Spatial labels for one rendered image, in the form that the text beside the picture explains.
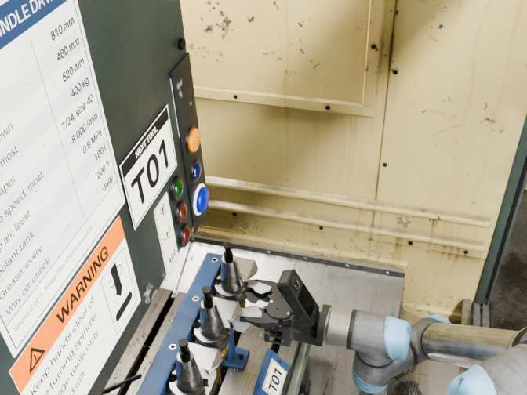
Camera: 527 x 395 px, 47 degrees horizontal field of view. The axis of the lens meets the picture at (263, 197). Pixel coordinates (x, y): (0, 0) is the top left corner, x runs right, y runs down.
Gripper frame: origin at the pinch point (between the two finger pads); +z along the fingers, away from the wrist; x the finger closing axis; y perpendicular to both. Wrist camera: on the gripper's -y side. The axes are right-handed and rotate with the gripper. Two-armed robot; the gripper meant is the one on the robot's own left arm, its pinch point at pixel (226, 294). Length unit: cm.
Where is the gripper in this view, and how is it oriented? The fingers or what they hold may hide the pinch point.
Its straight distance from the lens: 119.1
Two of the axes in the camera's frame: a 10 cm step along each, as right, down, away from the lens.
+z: -9.6, -1.7, 2.1
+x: 2.7, -6.2, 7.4
